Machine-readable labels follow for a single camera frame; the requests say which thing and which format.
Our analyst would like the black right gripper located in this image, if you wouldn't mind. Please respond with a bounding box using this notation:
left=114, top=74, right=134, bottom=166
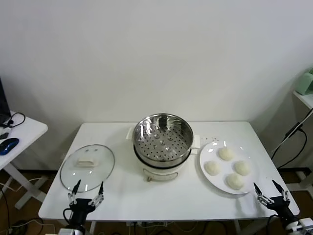
left=253, top=180, right=298, bottom=225

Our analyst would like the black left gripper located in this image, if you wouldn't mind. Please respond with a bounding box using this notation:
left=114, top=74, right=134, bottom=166
left=67, top=179, right=105, bottom=225

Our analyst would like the white steamed baozi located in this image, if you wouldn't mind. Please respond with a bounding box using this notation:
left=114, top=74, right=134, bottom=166
left=204, top=161, right=221, bottom=176
left=218, top=146, right=235, bottom=162
left=224, top=173, right=245, bottom=191
left=234, top=160, right=252, bottom=176

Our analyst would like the stainless steel steamer basket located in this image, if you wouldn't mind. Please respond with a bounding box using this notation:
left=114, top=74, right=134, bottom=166
left=127, top=113, right=201, bottom=165

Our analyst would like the round glass pot lid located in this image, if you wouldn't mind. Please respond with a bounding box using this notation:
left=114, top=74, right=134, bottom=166
left=60, top=143, right=115, bottom=194

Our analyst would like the white round plate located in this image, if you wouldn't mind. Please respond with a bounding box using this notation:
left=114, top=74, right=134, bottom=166
left=199, top=141, right=260, bottom=195

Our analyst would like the white power strip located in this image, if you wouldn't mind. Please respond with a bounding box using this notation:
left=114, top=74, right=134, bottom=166
left=126, top=221, right=169, bottom=227

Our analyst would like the white electric cooker base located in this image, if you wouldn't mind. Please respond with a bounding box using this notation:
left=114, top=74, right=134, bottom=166
left=126, top=127, right=201, bottom=183

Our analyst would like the white side table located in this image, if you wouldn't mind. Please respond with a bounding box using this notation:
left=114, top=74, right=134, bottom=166
left=0, top=111, right=49, bottom=210

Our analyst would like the blue computer mouse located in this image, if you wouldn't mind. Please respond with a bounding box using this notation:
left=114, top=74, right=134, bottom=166
left=0, top=137, right=20, bottom=156

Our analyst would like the white shelf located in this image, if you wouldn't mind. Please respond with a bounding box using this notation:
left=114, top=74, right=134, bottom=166
left=292, top=90, right=313, bottom=110

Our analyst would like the pale green box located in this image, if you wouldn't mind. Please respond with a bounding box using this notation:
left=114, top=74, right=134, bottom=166
left=292, top=68, right=313, bottom=95

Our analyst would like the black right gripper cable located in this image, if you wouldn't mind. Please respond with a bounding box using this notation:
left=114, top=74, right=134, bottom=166
left=266, top=214, right=281, bottom=235

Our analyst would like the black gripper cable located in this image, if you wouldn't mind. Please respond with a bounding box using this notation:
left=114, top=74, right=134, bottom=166
left=63, top=208, right=73, bottom=225
left=266, top=214, right=281, bottom=235

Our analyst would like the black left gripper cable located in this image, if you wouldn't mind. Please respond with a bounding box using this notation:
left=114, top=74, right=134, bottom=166
left=63, top=208, right=73, bottom=225

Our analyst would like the white floor cable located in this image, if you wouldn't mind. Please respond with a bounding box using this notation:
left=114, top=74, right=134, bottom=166
left=0, top=176, right=48, bottom=194

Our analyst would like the white hanging cable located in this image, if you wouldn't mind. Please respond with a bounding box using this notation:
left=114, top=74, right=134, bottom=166
left=273, top=113, right=313, bottom=154

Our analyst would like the black floor cable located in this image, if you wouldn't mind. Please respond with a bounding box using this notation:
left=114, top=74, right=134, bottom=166
left=0, top=188, right=12, bottom=235

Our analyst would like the black headset cable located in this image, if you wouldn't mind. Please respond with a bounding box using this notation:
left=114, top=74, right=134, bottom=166
left=3, top=112, right=26, bottom=128

